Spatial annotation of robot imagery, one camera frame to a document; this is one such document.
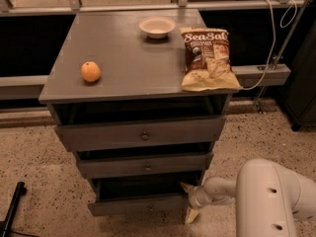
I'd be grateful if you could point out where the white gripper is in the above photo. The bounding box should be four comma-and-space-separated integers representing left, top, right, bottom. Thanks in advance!
180, 182, 213, 224

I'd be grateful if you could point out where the grey bottom drawer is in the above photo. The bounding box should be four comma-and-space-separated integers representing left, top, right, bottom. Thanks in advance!
88, 171, 202, 216

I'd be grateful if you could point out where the grey drawer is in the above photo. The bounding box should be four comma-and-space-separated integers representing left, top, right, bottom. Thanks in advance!
88, 171, 202, 216
55, 116, 225, 152
77, 152, 212, 179

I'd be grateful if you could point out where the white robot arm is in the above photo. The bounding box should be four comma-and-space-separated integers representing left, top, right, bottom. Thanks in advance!
182, 159, 316, 237

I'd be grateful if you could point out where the grey middle drawer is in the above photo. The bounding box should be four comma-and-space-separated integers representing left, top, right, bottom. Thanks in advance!
77, 152, 212, 179

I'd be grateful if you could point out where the grey top drawer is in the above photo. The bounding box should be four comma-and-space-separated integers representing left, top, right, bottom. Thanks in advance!
55, 116, 225, 152

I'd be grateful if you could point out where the grey wooden drawer cabinet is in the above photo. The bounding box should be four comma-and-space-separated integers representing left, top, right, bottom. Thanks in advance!
38, 9, 241, 196

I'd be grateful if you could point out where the metal diagonal pole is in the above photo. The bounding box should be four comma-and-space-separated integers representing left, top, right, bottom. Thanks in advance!
248, 0, 310, 114

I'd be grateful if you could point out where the sea salt chips bag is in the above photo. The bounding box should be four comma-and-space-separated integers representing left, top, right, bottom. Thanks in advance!
180, 27, 241, 92

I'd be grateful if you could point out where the dark cabinet at right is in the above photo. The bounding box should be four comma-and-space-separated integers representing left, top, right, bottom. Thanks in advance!
278, 21, 316, 131

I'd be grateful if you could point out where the orange fruit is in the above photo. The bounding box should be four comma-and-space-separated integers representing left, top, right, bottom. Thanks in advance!
81, 61, 101, 82

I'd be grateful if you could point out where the black bar on floor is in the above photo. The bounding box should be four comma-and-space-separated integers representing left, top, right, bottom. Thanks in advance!
0, 182, 27, 237

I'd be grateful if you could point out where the white paper bowl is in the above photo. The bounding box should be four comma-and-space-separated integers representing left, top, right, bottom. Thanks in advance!
139, 17, 176, 40

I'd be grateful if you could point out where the metal railing frame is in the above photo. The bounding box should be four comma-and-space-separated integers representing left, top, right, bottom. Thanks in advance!
0, 0, 316, 101

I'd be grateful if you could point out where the white cable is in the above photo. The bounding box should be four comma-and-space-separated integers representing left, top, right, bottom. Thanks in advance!
241, 0, 298, 91

